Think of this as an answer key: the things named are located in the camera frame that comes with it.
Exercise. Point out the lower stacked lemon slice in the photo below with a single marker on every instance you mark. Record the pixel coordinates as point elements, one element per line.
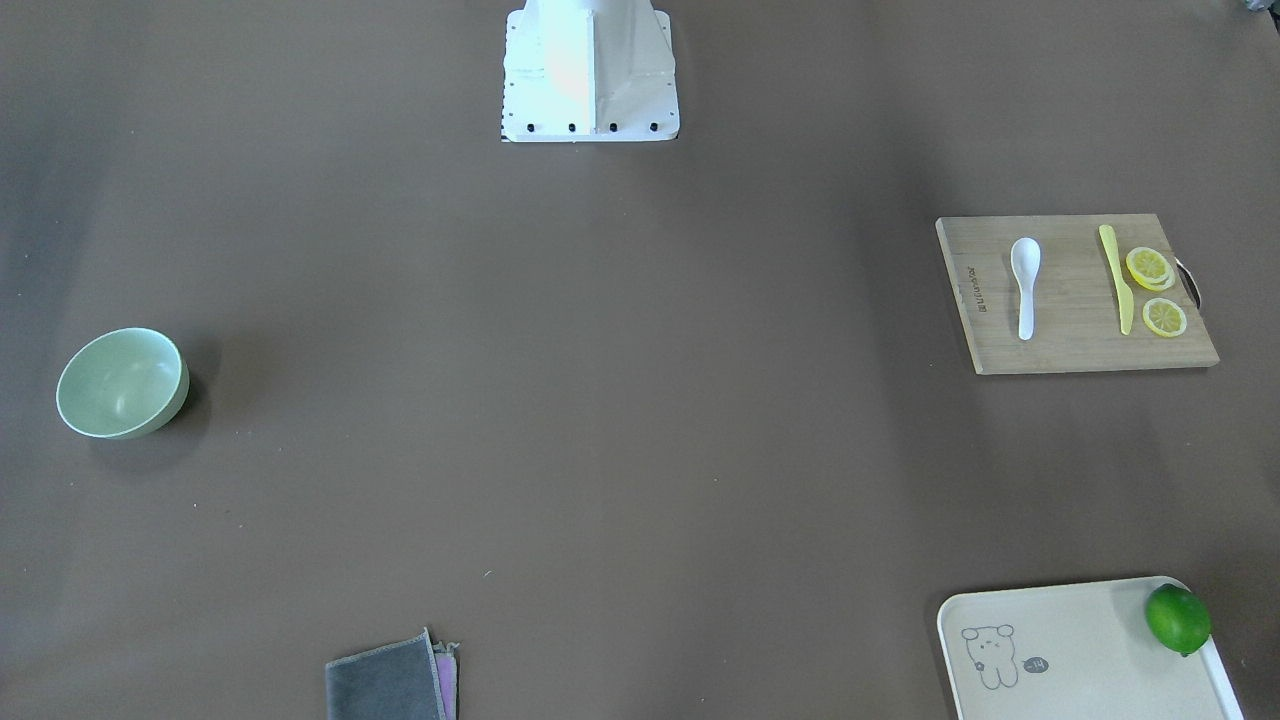
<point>1153,282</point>

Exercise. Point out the grey folded cloth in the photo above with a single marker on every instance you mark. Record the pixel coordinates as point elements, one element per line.
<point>413,679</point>

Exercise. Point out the cream serving tray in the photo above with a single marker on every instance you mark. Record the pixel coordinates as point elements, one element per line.
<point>1074,651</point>

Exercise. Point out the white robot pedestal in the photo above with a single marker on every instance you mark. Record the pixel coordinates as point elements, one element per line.
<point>589,71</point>

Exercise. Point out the light green bowl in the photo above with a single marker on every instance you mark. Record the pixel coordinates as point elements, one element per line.
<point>122,385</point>

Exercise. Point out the green lime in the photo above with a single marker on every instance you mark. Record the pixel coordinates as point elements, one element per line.
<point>1178,619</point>

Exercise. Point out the bamboo cutting board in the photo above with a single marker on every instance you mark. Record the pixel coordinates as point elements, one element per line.
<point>1076,312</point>

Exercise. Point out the yellow plastic knife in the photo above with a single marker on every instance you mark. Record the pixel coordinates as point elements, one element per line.
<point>1124,294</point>

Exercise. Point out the single lemon slice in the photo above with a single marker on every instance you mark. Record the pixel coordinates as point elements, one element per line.
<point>1164,317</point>

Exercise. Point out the white plastic spoon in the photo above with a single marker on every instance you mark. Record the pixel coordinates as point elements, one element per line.
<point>1025,262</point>

